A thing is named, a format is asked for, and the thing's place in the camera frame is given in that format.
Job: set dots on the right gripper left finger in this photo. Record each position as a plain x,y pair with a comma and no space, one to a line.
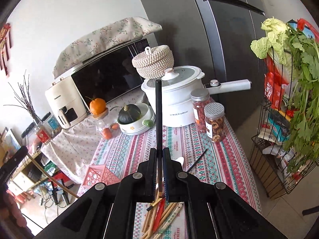
147,183

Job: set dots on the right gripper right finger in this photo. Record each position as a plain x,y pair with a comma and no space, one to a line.
173,187

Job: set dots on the black chopstick on table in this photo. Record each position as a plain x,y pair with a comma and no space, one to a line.
197,160

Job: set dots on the pink plastic basket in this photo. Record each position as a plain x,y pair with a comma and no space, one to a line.
99,173

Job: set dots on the patterned striped tablecloth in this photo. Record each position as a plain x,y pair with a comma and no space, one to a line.
224,161

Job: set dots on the glass jar with wooden lid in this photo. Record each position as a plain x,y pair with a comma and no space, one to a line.
107,127

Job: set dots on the white ceramic baking dish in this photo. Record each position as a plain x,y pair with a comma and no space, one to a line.
140,126

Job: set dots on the dark green pumpkin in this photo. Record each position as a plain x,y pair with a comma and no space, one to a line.
128,114

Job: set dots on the jar of dried hawthorn rings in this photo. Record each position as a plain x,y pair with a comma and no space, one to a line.
214,120

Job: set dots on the small floral tablecloth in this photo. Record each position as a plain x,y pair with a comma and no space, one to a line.
73,150

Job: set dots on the jar of red dried fruit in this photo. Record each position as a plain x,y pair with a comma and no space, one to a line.
200,98

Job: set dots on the orange tangerine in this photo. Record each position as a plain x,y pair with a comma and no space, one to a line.
97,106

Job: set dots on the white electric cooking pot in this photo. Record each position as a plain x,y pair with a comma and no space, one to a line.
177,85

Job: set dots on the black microwave oven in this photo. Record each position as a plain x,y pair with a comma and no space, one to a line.
111,74

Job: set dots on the cream air fryer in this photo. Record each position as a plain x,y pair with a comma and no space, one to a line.
66,103

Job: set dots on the woven lidded basket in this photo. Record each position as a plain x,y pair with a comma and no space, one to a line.
153,62

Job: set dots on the dried branch decoration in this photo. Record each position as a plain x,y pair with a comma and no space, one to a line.
23,97

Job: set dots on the floral cloth cover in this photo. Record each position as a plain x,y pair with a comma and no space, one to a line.
103,39

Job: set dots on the grey refrigerator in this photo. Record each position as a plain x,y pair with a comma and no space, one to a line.
215,35

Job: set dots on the green leafy vegetables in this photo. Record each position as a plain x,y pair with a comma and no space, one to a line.
290,51

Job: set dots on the black wire storage rack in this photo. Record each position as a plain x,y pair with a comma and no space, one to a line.
269,160

